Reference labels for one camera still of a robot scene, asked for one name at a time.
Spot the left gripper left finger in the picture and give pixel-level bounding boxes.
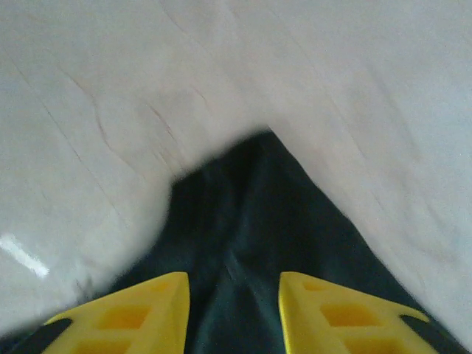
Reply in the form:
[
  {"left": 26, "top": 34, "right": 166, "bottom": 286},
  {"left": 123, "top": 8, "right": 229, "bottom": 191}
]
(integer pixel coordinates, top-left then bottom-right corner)
[{"left": 38, "top": 271, "right": 191, "bottom": 354}]

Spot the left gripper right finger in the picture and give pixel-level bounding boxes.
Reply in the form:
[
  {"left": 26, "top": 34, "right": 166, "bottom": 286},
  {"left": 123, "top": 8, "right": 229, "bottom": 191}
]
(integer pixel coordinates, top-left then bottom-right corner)
[{"left": 277, "top": 271, "right": 445, "bottom": 354}]

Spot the black t-shirt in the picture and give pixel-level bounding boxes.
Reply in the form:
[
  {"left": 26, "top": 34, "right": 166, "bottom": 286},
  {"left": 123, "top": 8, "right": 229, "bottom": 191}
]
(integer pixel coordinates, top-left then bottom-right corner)
[{"left": 0, "top": 131, "right": 469, "bottom": 354}]

